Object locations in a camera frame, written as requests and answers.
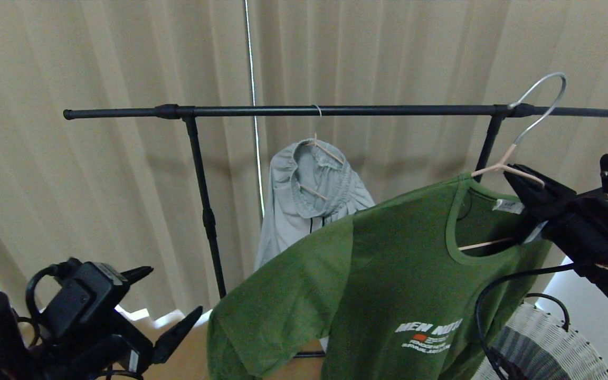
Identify green garment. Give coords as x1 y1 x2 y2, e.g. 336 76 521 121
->
206 172 554 380

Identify black clothes rack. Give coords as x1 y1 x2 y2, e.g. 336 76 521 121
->
63 103 608 359

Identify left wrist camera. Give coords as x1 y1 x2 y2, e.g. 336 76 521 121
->
40 261 131 339

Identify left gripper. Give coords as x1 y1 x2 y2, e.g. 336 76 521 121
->
45 265 204 380

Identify beige curtain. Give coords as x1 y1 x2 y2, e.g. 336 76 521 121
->
0 0 608 322

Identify pale grey shorts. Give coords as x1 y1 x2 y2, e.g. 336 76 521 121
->
254 138 376 354

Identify white laundry basket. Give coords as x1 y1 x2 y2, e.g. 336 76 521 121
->
470 293 608 380

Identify pink clothes hanger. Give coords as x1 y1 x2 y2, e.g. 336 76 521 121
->
457 72 568 252
298 104 345 202

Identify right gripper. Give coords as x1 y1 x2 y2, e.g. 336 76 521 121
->
515 187 608 275

